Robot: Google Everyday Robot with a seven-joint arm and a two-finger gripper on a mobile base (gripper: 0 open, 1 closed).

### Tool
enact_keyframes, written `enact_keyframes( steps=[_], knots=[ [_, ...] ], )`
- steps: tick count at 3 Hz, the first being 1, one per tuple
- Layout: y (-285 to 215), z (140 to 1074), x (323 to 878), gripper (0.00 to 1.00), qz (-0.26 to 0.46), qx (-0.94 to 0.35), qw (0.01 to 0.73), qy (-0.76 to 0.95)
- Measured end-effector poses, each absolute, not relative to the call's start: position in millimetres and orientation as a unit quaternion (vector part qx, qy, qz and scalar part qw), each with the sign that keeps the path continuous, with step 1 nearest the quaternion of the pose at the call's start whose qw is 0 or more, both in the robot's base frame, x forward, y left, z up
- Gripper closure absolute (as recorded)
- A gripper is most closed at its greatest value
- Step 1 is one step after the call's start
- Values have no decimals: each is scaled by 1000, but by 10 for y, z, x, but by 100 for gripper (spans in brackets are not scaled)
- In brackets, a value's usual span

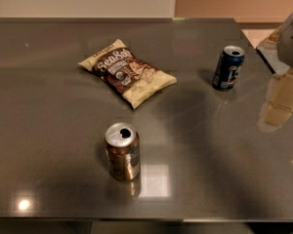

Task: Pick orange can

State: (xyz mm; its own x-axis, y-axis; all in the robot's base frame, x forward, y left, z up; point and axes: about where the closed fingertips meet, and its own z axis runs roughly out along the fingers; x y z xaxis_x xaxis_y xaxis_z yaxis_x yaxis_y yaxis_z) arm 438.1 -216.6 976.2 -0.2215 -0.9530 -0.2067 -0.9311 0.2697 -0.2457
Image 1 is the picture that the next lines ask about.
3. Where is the sea salt chips bag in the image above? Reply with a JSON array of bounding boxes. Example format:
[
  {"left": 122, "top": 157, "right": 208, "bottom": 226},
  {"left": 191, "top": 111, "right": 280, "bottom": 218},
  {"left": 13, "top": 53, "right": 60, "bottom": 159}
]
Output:
[{"left": 79, "top": 39, "right": 177, "bottom": 109}]

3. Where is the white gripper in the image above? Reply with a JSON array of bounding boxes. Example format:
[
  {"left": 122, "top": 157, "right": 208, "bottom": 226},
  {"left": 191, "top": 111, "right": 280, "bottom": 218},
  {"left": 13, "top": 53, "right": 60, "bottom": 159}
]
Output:
[{"left": 258, "top": 12, "right": 293, "bottom": 133}]

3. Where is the blue soda can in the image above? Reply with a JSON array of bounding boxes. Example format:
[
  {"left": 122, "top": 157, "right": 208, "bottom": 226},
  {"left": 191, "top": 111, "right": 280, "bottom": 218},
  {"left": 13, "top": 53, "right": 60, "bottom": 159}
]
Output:
[{"left": 212, "top": 46, "right": 244, "bottom": 91}]

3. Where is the orange soda can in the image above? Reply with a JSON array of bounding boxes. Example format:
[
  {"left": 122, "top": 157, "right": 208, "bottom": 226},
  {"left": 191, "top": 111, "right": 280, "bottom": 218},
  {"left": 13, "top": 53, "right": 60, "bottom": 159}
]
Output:
[{"left": 105, "top": 122, "right": 141, "bottom": 181}]

